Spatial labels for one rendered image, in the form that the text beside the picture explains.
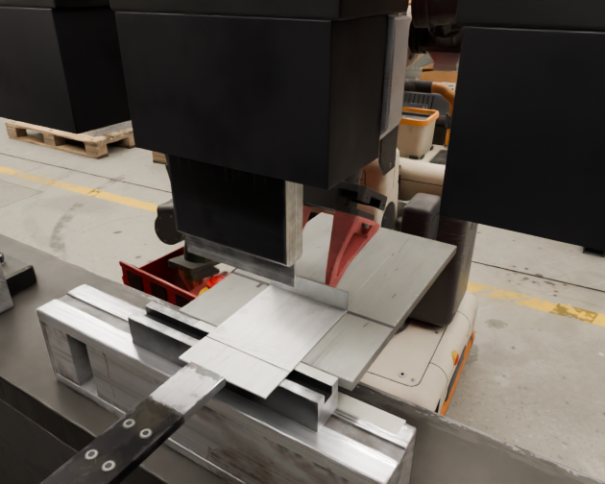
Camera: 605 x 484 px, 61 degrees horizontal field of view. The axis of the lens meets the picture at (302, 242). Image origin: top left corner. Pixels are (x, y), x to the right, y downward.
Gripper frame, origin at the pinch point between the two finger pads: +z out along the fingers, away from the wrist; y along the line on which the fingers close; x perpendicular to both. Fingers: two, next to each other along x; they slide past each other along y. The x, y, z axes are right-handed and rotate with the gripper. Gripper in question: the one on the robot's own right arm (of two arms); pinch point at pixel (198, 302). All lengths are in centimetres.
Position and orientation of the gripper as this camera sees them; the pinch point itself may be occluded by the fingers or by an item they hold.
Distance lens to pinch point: 102.3
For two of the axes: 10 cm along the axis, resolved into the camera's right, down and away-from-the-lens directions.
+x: 8.2, 2.4, -5.2
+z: -0.8, 9.5, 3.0
